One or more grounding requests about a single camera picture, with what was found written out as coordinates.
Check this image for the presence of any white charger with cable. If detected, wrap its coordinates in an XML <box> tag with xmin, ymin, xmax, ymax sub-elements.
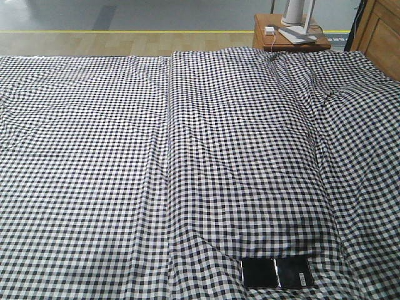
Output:
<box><xmin>264</xmin><ymin>26</ymin><xmax>276</xmax><ymax>52</ymax></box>

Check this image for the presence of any wooden nightstand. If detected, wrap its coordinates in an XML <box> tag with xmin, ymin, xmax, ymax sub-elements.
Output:
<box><xmin>253</xmin><ymin>13</ymin><xmax>332</xmax><ymax>53</ymax></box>

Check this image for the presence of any checkered bed sheet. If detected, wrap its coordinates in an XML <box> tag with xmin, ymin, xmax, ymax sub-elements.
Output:
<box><xmin>1</xmin><ymin>47</ymin><xmax>399</xmax><ymax>299</ymax></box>

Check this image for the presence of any black foldable phone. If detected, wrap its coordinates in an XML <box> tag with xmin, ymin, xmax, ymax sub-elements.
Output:
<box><xmin>241</xmin><ymin>256</ymin><xmax>314</xmax><ymax>289</ymax></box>

